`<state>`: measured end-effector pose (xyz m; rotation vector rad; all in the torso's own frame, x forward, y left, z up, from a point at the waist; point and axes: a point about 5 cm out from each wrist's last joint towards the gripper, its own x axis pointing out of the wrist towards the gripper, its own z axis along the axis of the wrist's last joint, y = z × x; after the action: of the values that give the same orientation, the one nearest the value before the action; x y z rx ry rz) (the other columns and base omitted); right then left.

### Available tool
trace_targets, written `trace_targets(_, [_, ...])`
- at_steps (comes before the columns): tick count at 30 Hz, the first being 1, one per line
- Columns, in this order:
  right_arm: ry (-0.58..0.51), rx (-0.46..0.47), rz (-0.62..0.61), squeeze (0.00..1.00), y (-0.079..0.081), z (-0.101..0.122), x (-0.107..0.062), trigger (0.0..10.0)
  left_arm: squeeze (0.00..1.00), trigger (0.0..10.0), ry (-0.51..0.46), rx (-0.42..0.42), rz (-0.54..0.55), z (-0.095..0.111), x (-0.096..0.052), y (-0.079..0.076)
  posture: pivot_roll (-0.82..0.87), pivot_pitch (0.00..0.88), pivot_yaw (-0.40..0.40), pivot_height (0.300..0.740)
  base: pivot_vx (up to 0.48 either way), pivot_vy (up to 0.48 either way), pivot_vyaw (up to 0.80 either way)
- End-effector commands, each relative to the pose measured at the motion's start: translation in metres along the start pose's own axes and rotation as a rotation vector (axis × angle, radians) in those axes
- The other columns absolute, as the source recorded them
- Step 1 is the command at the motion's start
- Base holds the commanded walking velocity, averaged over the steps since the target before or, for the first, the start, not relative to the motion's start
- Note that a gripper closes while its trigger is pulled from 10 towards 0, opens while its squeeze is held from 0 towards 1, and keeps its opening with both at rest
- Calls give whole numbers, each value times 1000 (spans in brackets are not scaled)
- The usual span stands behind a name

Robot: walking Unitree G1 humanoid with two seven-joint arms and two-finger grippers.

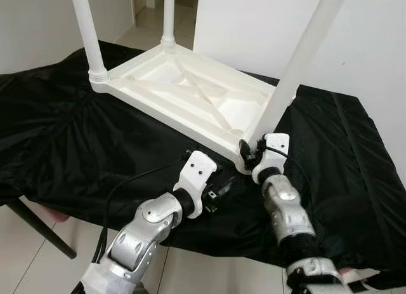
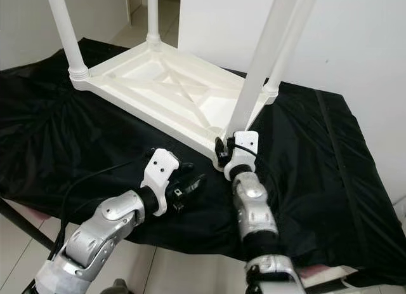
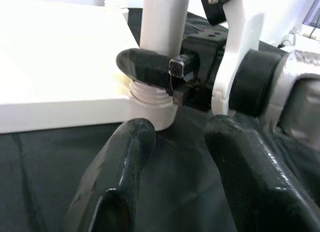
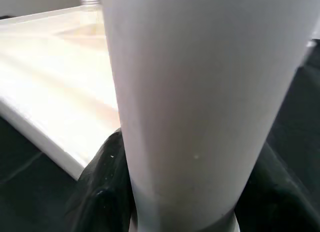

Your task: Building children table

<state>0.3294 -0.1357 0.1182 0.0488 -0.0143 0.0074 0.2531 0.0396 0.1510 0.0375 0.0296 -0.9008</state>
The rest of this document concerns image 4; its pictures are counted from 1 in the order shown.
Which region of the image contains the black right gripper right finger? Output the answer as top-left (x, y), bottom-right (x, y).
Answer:
top-left (234, 139), bottom-right (320, 232)

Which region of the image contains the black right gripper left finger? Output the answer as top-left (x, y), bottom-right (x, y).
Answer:
top-left (64, 128), bottom-right (138, 232)

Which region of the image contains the white plastic table top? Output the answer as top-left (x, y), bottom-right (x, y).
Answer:
top-left (0, 4), bottom-right (123, 181)

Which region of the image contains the black table cloth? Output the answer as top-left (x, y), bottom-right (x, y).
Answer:
top-left (0, 15), bottom-right (320, 232)

